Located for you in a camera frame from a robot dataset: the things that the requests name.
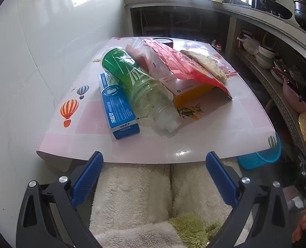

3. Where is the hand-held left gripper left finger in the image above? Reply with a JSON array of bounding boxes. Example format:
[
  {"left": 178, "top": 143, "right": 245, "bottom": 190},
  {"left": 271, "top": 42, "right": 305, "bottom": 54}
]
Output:
[{"left": 17, "top": 151, "right": 104, "bottom": 248}]

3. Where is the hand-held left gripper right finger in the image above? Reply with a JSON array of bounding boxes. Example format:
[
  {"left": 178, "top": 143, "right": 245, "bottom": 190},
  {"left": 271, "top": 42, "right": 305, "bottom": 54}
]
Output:
[{"left": 205, "top": 152, "right": 290, "bottom": 248}]

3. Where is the blue plastic basket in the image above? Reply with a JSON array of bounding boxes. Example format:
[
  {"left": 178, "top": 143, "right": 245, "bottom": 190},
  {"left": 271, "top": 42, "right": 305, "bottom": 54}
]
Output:
[{"left": 237, "top": 132, "right": 282, "bottom": 170}]

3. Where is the blue toothpaste box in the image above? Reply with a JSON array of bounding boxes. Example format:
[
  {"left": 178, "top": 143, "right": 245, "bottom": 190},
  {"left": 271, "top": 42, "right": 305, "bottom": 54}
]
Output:
[{"left": 98, "top": 73, "right": 140, "bottom": 140}]

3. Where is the white and orange medicine box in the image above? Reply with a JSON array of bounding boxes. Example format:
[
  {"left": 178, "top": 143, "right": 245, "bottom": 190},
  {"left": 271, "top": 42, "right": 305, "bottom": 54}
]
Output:
[{"left": 159, "top": 76, "right": 215, "bottom": 108}]

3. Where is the green plastic bottle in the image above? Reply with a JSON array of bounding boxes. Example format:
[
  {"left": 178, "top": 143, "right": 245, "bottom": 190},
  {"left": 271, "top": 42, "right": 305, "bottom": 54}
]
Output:
[{"left": 101, "top": 46, "right": 182, "bottom": 133}]

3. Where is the red plastic bag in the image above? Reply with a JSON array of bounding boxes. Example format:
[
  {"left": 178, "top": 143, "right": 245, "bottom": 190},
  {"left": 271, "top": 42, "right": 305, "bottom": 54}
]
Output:
[{"left": 144, "top": 38, "right": 233, "bottom": 100}]

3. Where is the clear plastic cup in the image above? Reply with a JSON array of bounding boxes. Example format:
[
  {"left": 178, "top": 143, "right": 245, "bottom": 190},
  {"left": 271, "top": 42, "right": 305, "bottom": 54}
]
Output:
[{"left": 125, "top": 40, "right": 169, "bottom": 80}]

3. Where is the red can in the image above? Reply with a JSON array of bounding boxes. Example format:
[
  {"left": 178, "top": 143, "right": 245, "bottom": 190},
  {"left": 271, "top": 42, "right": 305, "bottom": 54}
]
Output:
[{"left": 153, "top": 37, "right": 174, "bottom": 49}]

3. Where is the person's right hand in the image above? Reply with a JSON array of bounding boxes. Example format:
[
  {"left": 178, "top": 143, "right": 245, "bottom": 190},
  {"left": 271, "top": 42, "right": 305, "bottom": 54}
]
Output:
[{"left": 292, "top": 207, "right": 306, "bottom": 244}]

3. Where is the white crumpled paper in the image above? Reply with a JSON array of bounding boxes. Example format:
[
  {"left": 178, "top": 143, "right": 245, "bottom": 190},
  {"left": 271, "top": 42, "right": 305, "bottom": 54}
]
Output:
[{"left": 283, "top": 186, "right": 306, "bottom": 210}]

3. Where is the pink checked printed tablecloth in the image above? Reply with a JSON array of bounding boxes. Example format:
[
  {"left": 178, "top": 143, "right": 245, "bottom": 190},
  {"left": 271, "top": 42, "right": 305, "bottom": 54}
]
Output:
[{"left": 36, "top": 37, "right": 276, "bottom": 172}]

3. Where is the green fuzzy cloth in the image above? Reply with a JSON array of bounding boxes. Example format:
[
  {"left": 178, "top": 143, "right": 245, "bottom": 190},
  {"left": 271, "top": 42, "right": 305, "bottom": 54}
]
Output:
[{"left": 168, "top": 213, "right": 223, "bottom": 243}]

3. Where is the pink basin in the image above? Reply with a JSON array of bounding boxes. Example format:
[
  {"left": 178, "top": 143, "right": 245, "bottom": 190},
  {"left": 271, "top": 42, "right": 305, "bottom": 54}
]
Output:
[{"left": 282, "top": 79, "right": 306, "bottom": 113}]

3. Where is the perforated metal shelf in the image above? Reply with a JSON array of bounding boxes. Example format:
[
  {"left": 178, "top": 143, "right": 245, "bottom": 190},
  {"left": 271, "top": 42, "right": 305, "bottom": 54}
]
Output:
[{"left": 235, "top": 49, "right": 306, "bottom": 161}]

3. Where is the stack of plates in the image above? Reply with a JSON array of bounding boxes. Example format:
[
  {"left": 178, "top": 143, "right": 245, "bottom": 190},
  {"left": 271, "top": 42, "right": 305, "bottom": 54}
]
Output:
[{"left": 270, "top": 65, "right": 286, "bottom": 83}]

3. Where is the stack of white bowls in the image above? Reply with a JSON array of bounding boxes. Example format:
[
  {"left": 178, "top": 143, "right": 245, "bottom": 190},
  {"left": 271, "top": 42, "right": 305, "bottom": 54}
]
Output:
[{"left": 256, "top": 45, "right": 276, "bottom": 69}]

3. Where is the white plastic bag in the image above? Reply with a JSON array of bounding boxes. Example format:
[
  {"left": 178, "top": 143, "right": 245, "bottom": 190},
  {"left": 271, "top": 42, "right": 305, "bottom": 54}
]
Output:
[{"left": 237, "top": 35, "right": 260, "bottom": 55}]

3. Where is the black pot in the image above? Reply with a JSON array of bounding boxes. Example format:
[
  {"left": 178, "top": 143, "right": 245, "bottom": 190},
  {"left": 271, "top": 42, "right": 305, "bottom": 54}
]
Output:
[{"left": 294, "top": 0, "right": 306, "bottom": 28}]

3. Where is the grey concrete counter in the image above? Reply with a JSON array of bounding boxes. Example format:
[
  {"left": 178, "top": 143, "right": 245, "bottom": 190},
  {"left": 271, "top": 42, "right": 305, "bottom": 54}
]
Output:
[{"left": 124, "top": 0, "right": 306, "bottom": 65}]

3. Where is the black wok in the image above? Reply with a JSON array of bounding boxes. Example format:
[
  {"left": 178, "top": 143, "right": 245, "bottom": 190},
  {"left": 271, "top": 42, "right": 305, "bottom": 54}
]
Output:
[{"left": 259, "top": 0, "right": 293, "bottom": 20}]

